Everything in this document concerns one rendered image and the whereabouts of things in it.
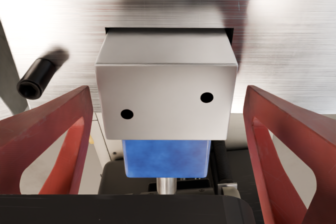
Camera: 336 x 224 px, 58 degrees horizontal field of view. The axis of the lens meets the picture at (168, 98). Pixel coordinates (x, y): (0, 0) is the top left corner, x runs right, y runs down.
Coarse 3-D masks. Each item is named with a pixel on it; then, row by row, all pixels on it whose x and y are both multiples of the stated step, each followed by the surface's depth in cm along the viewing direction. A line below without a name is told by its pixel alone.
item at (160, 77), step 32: (128, 32) 12; (160, 32) 12; (192, 32) 12; (224, 32) 13; (96, 64) 10; (128, 64) 10; (160, 64) 10; (192, 64) 10; (224, 64) 10; (128, 96) 11; (160, 96) 11; (192, 96) 11; (224, 96) 11; (128, 128) 12; (160, 128) 12; (192, 128) 12; (224, 128) 12; (128, 160) 15; (160, 160) 15; (192, 160) 15; (160, 192) 18
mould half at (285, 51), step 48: (0, 0) 12; (48, 0) 12; (96, 0) 12; (144, 0) 12; (192, 0) 12; (240, 0) 12; (288, 0) 12; (48, 48) 13; (96, 48) 13; (240, 48) 13; (288, 48) 13; (48, 96) 14; (96, 96) 14; (240, 96) 14; (288, 96) 14
